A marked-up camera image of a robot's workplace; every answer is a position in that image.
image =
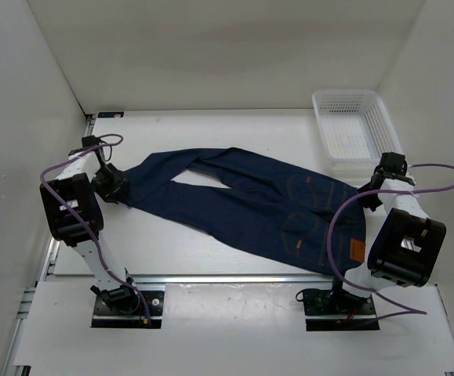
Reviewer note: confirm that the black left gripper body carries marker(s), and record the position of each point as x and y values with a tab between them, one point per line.
108	180

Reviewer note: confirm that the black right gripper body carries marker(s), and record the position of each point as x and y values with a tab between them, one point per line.
371	201

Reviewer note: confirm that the dark blue denim trousers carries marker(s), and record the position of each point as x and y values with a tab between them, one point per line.
255	204

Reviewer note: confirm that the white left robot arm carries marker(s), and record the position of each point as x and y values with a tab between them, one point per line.
71	192

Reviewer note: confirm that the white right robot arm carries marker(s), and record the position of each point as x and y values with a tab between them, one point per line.
406	247

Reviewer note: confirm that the dark label sticker on table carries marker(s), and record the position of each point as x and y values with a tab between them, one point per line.
111	114

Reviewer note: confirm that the white perforated plastic basket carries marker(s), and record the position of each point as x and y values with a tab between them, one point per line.
355	130

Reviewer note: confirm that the aluminium left side rail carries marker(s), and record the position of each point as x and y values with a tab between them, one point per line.
53	245

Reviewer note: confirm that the aluminium rail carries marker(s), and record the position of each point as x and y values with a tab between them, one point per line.
232	279
53	245

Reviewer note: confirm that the aluminium front rail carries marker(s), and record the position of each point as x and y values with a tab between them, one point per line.
232	279

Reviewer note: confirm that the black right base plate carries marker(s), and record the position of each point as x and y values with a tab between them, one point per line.
332	311

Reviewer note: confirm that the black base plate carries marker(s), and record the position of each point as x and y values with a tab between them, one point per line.
125	309
332	311

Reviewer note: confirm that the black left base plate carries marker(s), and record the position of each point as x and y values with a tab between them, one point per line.
125	309

